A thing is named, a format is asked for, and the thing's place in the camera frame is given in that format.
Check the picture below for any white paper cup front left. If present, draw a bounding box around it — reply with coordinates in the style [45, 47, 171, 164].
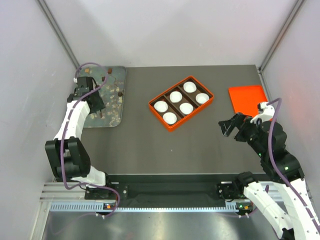
[154, 100, 168, 113]

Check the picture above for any white paper cup middle left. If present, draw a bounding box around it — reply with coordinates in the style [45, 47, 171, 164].
[169, 91, 183, 103]

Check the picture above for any white paper cup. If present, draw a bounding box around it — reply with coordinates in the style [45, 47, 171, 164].
[179, 102, 194, 115]
[169, 91, 183, 103]
[154, 100, 168, 113]
[162, 112, 178, 125]
[183, 81, 197, 93]
[195, 93, 210, 105]

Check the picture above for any white paper cup middle right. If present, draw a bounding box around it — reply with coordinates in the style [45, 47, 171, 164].
[179, 102, 194, 115]

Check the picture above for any white paper cup back left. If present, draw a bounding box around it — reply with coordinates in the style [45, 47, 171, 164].
[183, 81, 197, 93]

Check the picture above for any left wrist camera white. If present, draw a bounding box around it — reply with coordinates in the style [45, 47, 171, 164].
[73, 76, 98, 96]

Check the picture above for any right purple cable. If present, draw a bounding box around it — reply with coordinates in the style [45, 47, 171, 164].
[266, 97, 320, 233]

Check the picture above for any orange box lid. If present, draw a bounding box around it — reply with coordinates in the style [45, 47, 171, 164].
[228, 85, 267, 124]

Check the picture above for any orange chocolate box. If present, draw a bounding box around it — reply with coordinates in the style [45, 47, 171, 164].
[148, 75, 214, 132]

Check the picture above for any white paper cup front right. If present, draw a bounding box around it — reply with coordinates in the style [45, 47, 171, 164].
[162, 112, 178, 125]

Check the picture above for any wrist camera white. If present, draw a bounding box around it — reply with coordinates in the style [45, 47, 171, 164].
[250, 101, 275, 125]
[73, 76, 98, 96]

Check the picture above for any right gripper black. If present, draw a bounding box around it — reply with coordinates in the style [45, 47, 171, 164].
[218, 111, 267, 157]

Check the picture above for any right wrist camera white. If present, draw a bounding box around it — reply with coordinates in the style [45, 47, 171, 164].
[250, 101, 275, 125]

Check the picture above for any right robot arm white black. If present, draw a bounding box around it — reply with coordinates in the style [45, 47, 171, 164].
[218, 113, 320, 240]

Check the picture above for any white paper cup back right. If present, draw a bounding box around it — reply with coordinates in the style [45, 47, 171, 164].
[195, 93, 210, 105]

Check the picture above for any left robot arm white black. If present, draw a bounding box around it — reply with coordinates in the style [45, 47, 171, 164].
[44, 76, 114, 199]

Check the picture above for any black mounting base rail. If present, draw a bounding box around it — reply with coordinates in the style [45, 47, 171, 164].
[39, 172, 313, 213]

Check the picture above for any floral blue tray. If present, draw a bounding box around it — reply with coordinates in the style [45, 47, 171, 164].
[76, 64, 127, 128]

